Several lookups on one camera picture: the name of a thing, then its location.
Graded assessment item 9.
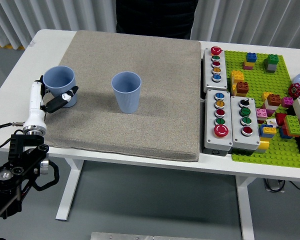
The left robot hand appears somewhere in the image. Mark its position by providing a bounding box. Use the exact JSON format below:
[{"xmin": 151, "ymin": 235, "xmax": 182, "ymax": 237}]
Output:
[{"xmin": 23, "ymin": 74, "xmax": 80, "ymax": 129}]

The blue ribbed cup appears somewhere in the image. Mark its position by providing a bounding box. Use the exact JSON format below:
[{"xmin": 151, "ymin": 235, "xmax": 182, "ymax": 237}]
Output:
[
  {"xmin": 111, "ymin": 71, "xmax": 142, "ymax": 115},
  {"xmin": 42, "ymin": 65, "xmax": 78, "ymax": 108}
]

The yellow floor tape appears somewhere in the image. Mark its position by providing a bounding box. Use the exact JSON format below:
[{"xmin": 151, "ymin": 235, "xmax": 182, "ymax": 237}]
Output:
[{"xmin": 0, "ymin": 42, "xmax": 26, "ymax": 50}]

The white table leg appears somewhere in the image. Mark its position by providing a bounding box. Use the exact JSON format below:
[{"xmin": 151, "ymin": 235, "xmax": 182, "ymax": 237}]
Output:
[
  {"xmin": 234, "ymin": 174, "xmax": 256, "ymax": 240},
  {"xmin": 55, "ymin": 157, "xmax": 85, "ymax": 222}
]

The white curtain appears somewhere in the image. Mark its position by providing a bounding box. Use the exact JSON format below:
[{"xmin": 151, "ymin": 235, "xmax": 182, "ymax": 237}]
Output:
[{"xmin": 0, "ymin": 0, "xmax": 300, "ymax": 51}]

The grey-brown mat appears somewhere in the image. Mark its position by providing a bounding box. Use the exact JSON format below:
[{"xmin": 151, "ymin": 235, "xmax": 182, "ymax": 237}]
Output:
[{"xmin": 41, "ymin": 29, "xmax": 203, "ymax": 163}]

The person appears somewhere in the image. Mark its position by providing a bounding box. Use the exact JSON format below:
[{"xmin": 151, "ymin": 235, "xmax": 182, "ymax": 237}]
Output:
[{"xmin": 115, "ymin": 0, "xmax": 199, "ymax": 40}]

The grey five-button control box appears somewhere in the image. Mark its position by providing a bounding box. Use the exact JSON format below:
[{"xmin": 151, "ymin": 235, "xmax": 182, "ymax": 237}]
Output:
[
  {"xmin": 202, "ymin": 46, "xmax": 228, "ymax": 93},
  {"xmin": 204, "ymin": 89, "xmax": 234, "ymax": 151}
]

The large yellow toy brick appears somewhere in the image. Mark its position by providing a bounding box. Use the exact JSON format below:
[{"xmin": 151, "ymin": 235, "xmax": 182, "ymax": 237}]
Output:
[{"xmin": 230, "ymin": 70, "xmax": 245, "ymax": 85}]

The grey four-button control box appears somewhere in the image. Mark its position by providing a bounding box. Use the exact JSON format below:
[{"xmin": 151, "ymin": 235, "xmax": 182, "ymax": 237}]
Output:
[{"xmin": 229, "ymin": 95, "xmax": 261, "ymax": 151}]

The brown toy brick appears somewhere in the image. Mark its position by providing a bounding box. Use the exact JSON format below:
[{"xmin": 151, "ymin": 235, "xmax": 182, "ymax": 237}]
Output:
[
  {"xmin": 235, "ymin": 81, "xmax": 250, "ymax": 97},
  {"xmin": 266, "ymin": 93, "xmax": 282, "ymax": 107}
]

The green brick baseplate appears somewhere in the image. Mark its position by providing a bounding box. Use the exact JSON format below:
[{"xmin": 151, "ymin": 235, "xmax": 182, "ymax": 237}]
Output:
[{"xmin": 223, "ymin": 50, "xmax": 300, "ymax": 169}]

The blue and yellow brick stack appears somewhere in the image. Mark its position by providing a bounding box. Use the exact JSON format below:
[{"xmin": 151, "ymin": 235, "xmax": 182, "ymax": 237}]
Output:
[{"xmin": 258, "ymin": 124, "xmax": 277, "ymax": 139}]

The clear yellow toy brick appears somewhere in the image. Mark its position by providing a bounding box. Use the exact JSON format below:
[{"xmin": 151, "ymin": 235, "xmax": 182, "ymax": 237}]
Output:
[{"xmin": 254, "ymin": 139, "xmax": 270, "ymax": 154}]

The white and pink brick stack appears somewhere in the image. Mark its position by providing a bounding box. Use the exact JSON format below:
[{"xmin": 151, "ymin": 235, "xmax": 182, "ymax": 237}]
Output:
[{"xmin": 263, "ymin": 99, "xmax": 278, "ymax": 117}]

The grey toy brick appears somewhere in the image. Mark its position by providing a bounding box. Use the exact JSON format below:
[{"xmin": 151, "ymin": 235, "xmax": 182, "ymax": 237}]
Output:
[{"xmin": 263, "ymin": 59, "xmax": 277, "ymax": 74}]

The green toy brick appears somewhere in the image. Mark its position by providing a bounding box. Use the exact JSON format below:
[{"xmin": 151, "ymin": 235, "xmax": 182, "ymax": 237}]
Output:
[{"xmin": 266, "ymin": 54, "xmax": 280, "ymax": 65}]

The red toy brick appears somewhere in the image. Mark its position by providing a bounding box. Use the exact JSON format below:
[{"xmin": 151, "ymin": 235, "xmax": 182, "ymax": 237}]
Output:
[{"xmin": 274, "ymin": 112, "xmax": 288, "ymax": 126}]

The magenta toy brick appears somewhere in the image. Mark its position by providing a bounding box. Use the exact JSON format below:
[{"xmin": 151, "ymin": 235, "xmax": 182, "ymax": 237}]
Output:
[{"xmin": 280, "ymin": 96, "xmax": 294, "ymax": 109}]

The green topped brick stack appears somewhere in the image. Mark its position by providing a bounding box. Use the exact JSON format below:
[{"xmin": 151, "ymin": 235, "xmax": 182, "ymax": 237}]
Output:
[{"xmin": 278, "ymin": 115, "xmax": 300, "ymax": 140}]

